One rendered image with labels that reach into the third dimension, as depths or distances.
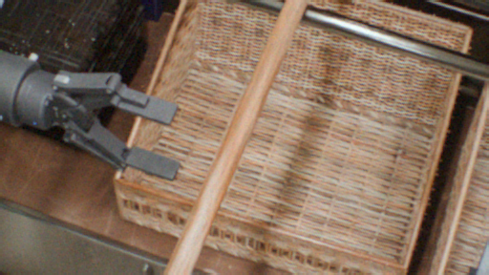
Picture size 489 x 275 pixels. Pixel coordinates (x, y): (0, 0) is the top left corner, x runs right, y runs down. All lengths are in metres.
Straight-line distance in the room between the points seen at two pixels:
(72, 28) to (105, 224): 0.38
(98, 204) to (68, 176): 0.09
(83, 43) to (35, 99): 0.55
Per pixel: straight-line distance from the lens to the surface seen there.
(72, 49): 1.80
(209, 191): 1.19
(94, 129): 1.30
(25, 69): 1.28
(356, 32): 1.38
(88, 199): 1.91
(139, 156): 1.31
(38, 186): 1.94
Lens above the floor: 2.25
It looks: 58 degrees down
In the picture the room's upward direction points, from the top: 3 degrees clockwise
